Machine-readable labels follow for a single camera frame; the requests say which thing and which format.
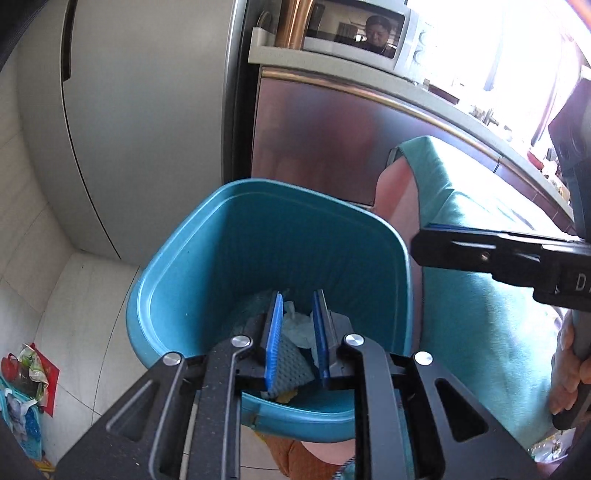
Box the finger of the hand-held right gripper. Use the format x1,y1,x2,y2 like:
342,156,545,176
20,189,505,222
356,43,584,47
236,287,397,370
411,223,578,289

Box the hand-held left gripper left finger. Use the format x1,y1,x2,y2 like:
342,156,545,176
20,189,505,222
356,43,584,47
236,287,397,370
53,291,283,480

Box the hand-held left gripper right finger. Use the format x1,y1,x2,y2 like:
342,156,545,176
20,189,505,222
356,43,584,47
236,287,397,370
312,289,541,480

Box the white foam fruit net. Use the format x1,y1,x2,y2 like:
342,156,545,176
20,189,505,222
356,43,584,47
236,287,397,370
270,332,315,400

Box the blue plastic trash bin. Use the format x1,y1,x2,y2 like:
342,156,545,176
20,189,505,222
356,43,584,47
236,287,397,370
126,179,413,444

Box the person's right hand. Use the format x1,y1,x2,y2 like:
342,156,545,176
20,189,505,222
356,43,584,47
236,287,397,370
549,318,591,416

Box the crumpled white tissue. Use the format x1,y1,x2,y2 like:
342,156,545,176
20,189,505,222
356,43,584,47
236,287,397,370
283,301,319,349

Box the teal blanket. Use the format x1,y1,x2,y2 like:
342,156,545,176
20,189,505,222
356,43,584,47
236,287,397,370
397,135,591,457

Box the orange woven cloth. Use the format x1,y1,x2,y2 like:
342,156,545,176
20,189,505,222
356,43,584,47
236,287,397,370
265,434,342,480

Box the clear printed plastic packet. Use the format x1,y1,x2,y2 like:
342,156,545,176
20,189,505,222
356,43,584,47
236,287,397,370
531,431,575,462

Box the brown kitchen cabinet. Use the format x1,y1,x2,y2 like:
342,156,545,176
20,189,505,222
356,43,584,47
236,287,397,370
249,41,578,232

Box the red and green bag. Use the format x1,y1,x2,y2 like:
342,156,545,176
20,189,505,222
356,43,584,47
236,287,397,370
2,342,61,418

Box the white microwave oven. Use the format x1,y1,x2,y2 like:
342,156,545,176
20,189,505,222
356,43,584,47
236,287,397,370
302,0,437,75

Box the grey refrigerator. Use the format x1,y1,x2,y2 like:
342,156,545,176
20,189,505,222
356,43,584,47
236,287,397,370
16,0,259,266

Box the copper metal flask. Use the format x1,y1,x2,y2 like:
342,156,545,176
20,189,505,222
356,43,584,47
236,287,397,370
276,0,315,49

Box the white counter container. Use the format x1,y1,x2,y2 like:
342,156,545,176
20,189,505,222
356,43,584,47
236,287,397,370
252,9,280,48

